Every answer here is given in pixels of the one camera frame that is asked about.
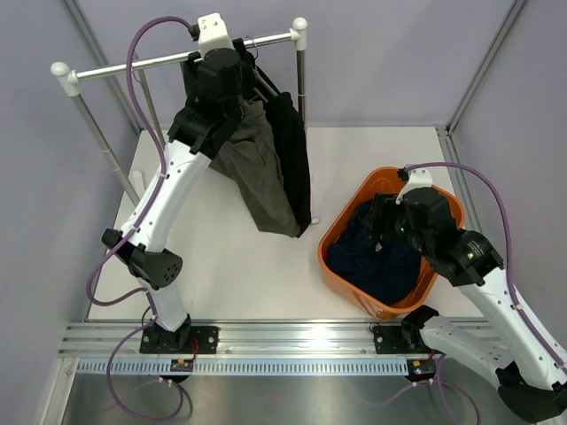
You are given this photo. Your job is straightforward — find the white slotted cable duct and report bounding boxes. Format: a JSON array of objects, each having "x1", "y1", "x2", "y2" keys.
[{"x1": 77, "y1": 358, "x2": 436, "y2": 376}]

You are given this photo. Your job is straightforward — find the orange plastic basket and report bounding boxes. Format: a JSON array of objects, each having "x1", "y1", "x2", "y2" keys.
[{"x1": 318, "y1": 167, "x2": 438, "y2": 320}]

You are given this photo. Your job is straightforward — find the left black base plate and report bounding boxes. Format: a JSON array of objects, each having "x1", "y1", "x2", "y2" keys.
[{"x1": 139, "y1": 325, "x2": 220, "y2": 354}]

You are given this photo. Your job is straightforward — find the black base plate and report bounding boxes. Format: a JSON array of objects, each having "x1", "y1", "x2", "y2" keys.
[
  {"x1": 369, "y1": 322, "x2": 431, "y2": 355},
  {"x1": 139, "y1": 325, "x2": 220, "y2": 354}
]

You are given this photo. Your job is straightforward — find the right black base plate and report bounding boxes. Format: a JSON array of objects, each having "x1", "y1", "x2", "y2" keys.
[{"x1": 369, "y1": 322, "x2": 431, "y2": 355}]

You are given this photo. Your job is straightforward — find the olive green shorts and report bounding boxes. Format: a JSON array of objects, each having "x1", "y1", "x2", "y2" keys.
[{"x1": 210, "y1": 100, "x2": 300, "y2": 237}]

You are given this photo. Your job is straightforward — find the black shorts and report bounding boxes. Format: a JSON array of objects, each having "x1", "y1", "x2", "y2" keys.
[{"x1": 181, "y1": 39, "x2": 311, "y2": 237}]

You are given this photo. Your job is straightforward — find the navy blue shorts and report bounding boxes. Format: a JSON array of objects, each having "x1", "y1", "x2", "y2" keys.
[{"x1": 325, "y1": 200, "x2": 421, "y2": 305}]

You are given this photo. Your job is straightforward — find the white clothes rack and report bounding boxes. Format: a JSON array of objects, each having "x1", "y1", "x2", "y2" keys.
[{"x1": 50, "y1": 17, "x2": 307, "y2": 205}]

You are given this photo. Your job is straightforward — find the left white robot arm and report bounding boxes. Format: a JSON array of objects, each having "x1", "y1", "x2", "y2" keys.
[{"x1": 103, "y1": 12, "x2": 252, "y2": 353}]

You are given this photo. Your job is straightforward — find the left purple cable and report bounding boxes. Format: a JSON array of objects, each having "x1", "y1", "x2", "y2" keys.
[{"x1": 86, "y1": 15, "x2": 198, "y2": 421}]

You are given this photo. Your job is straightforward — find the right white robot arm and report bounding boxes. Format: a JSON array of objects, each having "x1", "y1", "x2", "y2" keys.
[{"x1": 369, "y1": 163, "x2": 566, "y2": 424}]

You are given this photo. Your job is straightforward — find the aluminium mounting rail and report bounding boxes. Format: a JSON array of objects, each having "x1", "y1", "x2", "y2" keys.
[{"x1": 57, "y1": 321, "x2": 501, "y2": 359}]

